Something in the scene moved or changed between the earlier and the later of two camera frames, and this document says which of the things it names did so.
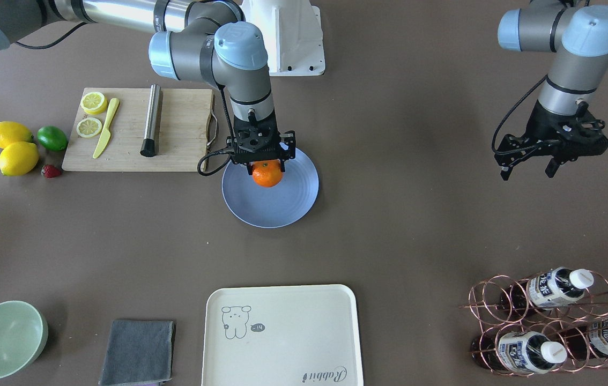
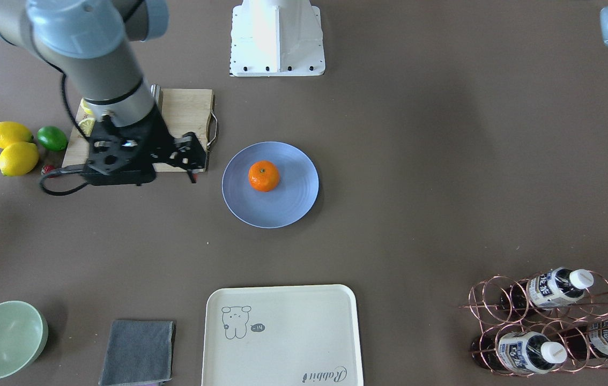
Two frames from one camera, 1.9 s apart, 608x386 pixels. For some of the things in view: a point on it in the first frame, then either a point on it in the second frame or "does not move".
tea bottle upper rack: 550,288 does not move
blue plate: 276,206 does not move
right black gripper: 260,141 → 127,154
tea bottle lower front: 518,352 does not move
